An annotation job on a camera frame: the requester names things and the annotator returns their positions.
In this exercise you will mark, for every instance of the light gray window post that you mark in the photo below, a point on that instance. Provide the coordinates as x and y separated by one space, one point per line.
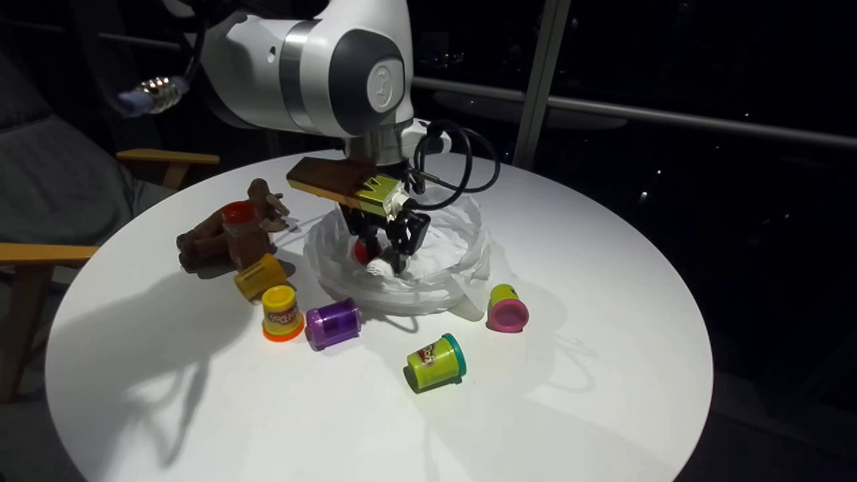
539 82

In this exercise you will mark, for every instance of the wrist camera yellowish mount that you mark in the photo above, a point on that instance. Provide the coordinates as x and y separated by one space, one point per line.
349 186

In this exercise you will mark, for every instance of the yellow play-doh tub green lid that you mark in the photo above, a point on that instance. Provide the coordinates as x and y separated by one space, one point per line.
436 364

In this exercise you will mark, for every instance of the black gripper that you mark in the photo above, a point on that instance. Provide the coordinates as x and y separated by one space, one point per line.
384 224

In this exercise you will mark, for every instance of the gray armchair wooden armrests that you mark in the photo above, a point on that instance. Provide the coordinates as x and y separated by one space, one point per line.
54 177

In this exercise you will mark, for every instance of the purple transparent container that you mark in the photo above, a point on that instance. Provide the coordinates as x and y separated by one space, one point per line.
334 321

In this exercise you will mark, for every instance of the play-doh tub pink lid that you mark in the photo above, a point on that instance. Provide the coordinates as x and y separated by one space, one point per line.
508 308

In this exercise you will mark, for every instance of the gray horizontal railing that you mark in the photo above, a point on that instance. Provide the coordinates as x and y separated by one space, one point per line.
714 121

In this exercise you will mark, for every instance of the white clear plastic bowl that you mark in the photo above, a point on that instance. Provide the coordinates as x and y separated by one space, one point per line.
445 259

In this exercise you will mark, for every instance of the brown plush moose toy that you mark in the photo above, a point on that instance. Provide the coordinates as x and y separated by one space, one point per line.
203 244

